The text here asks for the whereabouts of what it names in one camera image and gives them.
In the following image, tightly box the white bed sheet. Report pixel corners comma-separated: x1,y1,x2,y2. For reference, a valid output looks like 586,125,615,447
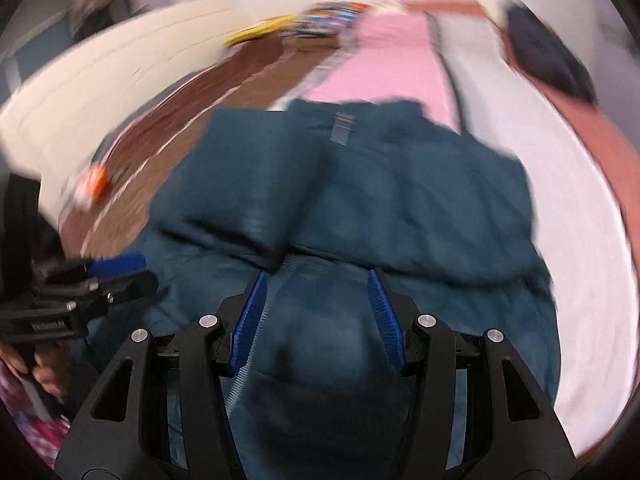
430,10,637,466

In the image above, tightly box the colourful patterned items pile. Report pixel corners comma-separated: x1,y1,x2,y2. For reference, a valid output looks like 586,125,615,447
280,2,376,43

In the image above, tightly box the teal padded jacket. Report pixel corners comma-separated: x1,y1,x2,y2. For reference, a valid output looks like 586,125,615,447
85,99,561,480

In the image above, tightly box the person's left hand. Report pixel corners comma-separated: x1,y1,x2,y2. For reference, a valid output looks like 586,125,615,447
0,342,68,403

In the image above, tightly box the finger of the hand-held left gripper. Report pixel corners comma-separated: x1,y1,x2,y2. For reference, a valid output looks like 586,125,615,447
95,271,160,312
47,254,147,282

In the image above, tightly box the pink and brown striped blanket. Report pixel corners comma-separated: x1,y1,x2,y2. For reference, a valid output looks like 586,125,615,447
57,10,468,261

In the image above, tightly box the yellow cloth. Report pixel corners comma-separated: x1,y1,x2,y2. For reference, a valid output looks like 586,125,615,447
222,15,301,48

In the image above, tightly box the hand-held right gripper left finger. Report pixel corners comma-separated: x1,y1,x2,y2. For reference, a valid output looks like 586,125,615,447
52,271,270,480

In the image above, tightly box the cream headboard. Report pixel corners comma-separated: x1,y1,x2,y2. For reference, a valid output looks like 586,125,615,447
0,0,251,221

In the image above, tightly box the salmon pink cloth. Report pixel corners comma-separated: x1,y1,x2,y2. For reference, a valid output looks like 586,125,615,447
400,0,640,221

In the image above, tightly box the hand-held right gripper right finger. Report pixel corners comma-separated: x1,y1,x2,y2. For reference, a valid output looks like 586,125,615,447
367,269,583,480

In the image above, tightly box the orange and white object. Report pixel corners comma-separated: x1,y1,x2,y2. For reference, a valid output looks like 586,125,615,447
70,165,111,211

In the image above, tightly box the dark navy cloth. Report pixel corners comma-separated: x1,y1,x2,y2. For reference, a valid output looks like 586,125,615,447
500,0,599,106

